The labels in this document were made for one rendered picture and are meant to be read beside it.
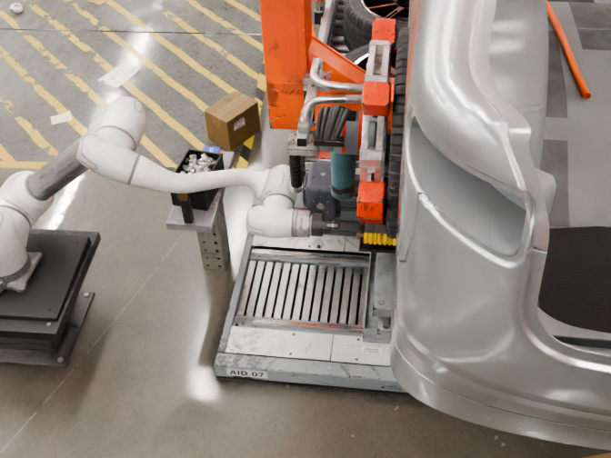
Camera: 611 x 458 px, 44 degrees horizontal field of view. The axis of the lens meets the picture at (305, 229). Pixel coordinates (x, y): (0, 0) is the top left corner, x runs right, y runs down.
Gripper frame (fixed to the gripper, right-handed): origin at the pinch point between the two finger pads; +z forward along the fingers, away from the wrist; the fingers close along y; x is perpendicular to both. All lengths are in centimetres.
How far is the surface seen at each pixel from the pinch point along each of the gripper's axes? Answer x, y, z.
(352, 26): 99, -128, -21
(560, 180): 16, 27, 51
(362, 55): 78, -97, -13
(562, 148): 26, 23, 51
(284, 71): 56, -35, -38
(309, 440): -74, -16, -18
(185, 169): 18, -30, -71
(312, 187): 15, -48, -26
